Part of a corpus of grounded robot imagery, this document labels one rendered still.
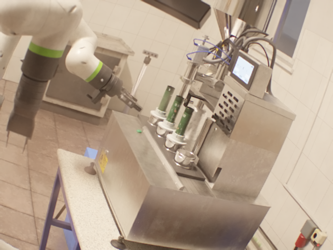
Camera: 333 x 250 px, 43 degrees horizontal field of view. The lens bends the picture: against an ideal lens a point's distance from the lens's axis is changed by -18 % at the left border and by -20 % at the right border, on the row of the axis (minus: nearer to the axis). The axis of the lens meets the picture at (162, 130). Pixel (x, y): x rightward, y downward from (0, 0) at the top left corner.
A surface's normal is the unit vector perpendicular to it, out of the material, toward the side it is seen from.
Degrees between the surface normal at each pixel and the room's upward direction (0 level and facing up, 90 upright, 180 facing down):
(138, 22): 90
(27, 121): 87
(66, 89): 90
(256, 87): 90
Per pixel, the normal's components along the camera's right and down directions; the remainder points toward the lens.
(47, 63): 0.49, 0.45
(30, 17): 0.76, 0.47
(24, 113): 0.15, 0.51
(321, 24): -0.88, -0.26
